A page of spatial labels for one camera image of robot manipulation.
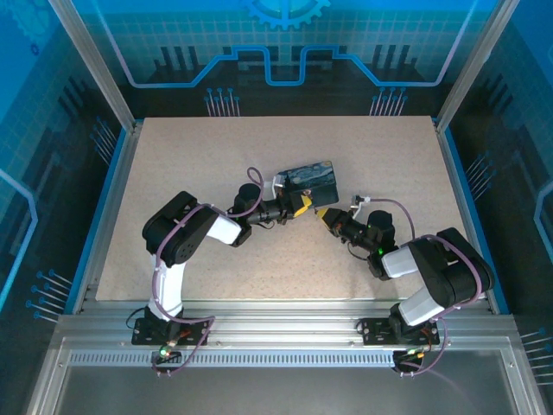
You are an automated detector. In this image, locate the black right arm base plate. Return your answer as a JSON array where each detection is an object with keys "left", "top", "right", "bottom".
[{"left": 360, "top": 317, "right": 441, "bottom": 347}]

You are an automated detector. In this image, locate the blue table edge strip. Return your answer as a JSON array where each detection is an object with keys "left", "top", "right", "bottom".
[
  {"left": 63, "top": 127, "right": 133, "bottom": 315},
  {"left": 440, "top": 124, "right": 512, "bottom": 315}
]

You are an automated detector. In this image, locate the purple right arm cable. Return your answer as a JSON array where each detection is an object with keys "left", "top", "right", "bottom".
[{"left": 366, "top": 197, "right": 484, "bottom": 380}]

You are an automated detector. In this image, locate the grey metal lower panel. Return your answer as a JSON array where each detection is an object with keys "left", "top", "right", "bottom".
[{"left": 25, "top": 336, "right": 545, "bottom": 415}]

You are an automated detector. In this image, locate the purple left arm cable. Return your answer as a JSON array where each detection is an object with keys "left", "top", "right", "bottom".
[{"left": 150, "top": 166, "right": 277, "bottom": 377}]

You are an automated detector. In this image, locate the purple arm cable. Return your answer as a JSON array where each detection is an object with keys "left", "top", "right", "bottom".
[
  {"left": 150, "top": 166, "right": 277, "bottom": 377},
  {"left": 366, "top": 197, "right": 484, "bottom": 380}
]

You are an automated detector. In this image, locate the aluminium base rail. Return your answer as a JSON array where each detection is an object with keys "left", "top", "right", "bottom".
[{"left": 58, "top": 297, "right": 518, "bottom": 347}]

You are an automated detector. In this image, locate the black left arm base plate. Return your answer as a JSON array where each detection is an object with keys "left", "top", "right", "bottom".
[{"left": 131, "top": 317, "right": 212, "bottom": 347}]

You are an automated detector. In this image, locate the aluminium table side rail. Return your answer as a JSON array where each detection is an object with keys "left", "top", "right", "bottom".
[
  {"left": 71, "top": 120, "right": 143, "bottom": 315},
  {"left": 431, "top": 116, "right": 498, "bottom": 315}
]

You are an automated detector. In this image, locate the slotted grey cable duct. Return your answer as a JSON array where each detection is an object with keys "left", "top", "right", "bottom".
[{"left": 68, "top": 350, "right": 401, "bottom": 368}]

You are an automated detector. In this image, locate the aluminium frame post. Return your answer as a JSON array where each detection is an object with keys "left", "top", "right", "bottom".
[
  {"left": 434, "top": 0, "right": 526, "bottom": 133},
  {"left": 47, "top": 0, "right": 139, "bottom": 133}
]

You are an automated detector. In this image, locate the blue starry night box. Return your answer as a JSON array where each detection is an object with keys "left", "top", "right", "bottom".
[{"left": 271, "top": 159, "right": 341, "bottom": 208}]

